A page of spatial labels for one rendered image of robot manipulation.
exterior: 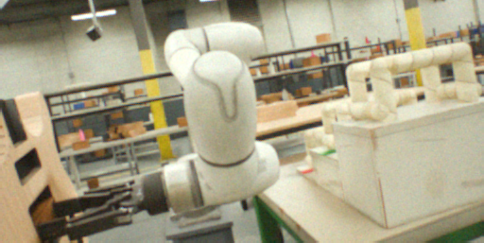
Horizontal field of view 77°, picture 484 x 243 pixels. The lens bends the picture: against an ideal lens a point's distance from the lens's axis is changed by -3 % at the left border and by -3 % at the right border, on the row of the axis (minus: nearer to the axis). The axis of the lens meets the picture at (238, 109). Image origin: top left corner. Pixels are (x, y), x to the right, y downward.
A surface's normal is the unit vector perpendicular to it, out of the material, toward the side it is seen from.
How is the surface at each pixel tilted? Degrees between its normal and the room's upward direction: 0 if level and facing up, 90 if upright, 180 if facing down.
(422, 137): 90
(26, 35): 90
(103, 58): 90
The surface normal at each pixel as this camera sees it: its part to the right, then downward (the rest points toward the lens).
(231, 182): 0.16, 0.52
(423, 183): 0.15, 0.02
